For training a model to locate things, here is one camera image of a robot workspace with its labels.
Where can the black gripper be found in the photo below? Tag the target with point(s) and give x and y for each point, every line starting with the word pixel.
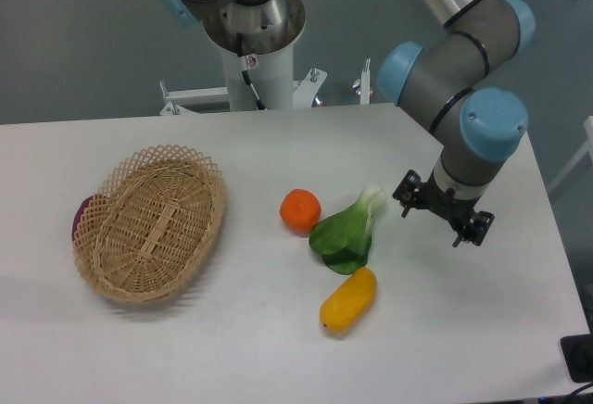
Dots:
pixel 470 226

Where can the yellow mango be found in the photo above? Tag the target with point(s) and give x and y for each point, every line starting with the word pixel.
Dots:
pixel 349 302

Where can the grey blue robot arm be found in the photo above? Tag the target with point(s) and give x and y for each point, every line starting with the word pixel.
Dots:
pixel 438 87

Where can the green bok choy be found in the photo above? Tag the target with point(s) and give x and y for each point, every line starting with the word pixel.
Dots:
pixel 344 239

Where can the orange tangerine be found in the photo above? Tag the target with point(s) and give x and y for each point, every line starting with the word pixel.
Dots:
pixel 300 210

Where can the black device at table edge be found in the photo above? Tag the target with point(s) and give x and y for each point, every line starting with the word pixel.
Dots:
pixel 577 353

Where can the woven wicker basket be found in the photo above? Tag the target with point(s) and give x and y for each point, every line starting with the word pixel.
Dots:
pixel 165 206

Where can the purple fruit behind basket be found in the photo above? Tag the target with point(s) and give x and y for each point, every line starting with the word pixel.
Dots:
pixel 89 216

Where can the white frame at right edge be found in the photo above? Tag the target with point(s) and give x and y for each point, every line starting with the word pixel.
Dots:
pixel 575 167

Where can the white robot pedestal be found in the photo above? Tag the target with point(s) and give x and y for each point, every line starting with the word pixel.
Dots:
pixel 256 44

